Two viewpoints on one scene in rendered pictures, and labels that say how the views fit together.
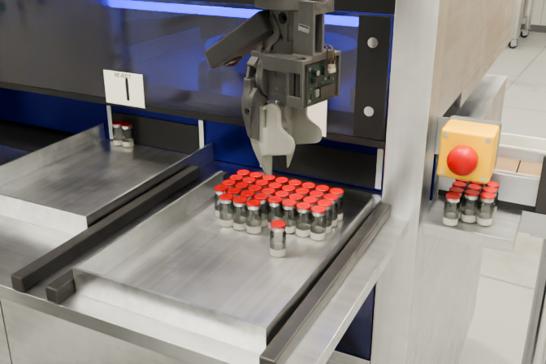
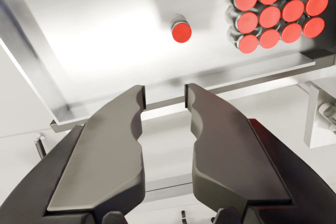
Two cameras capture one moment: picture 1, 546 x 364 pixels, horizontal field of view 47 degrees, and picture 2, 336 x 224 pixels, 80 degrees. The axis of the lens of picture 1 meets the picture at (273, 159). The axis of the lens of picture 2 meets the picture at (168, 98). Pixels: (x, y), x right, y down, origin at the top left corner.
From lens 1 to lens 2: 0.78 m
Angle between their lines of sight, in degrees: 89
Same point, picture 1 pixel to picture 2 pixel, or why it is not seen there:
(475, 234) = (311, 127)
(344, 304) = (154, 112)
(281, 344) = (69, 127)
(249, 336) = (56, 107)
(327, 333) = not seen: hidden behind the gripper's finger
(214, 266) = not seen: outside the picture
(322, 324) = not seen: hidden behind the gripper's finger
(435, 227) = (315, 99)
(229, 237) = not seen: outside the picture
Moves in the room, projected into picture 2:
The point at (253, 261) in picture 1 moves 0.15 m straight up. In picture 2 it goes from (148, 13) to (136, 61)
